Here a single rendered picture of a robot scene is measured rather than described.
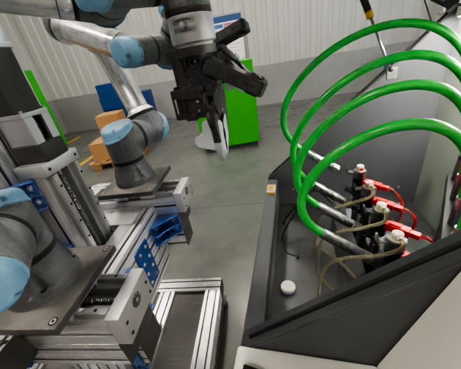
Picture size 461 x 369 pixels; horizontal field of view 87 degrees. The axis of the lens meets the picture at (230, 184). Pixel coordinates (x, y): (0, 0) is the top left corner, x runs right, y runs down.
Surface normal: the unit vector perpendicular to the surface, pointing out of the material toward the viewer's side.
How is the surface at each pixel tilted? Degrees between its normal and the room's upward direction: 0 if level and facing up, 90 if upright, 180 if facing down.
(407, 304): 90
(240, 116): 90
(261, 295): 0
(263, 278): 0
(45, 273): 72
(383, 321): 90
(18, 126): 90
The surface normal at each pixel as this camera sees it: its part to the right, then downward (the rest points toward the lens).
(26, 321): -0.15, -0.87
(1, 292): 0.52, 0.46
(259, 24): -0.08, 0.49
